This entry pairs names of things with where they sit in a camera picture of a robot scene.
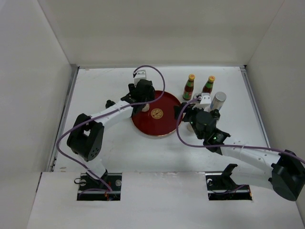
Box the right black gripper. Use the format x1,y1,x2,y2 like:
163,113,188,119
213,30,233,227
173,102,205,140

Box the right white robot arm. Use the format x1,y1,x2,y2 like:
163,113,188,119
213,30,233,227
173,102,305,201

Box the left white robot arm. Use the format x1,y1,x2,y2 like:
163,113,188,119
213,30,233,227
67,79,155,190

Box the beige spice grinder black cap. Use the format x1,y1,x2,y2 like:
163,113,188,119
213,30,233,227
187,123,194,133

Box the left ketchup bottle yellow cap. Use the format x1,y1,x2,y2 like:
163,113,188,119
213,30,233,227
183,74,195,101

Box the ketchup bottle yellow cap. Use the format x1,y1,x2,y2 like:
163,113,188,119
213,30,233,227
202,75,215,94
183,74,195,101

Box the right ketchup bottle yellow cap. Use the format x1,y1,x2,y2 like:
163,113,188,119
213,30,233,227
202,75,215,94

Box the silver lid white beads jar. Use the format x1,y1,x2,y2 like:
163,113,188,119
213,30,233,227
208,92,227,112

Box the red round tray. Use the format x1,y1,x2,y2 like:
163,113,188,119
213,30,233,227
132,92,181,136

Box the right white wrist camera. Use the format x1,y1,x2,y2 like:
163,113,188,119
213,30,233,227
194,93,211,109

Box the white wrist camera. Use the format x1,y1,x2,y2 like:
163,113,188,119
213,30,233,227
194,93,211,109
133,70,147,86

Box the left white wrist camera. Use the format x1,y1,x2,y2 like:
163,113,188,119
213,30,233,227
133,70,147,86

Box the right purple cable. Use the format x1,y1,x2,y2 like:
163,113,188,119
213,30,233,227
175,96,305,165

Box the purple cable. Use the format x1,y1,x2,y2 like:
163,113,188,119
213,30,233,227
175,96,305,165
56,64,166,198

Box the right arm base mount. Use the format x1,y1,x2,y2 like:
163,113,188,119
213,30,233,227
205,164,252,201

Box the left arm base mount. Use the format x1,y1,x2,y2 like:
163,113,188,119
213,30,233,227
74,173,122,201

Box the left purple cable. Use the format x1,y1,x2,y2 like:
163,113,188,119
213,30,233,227
56,64,166,198

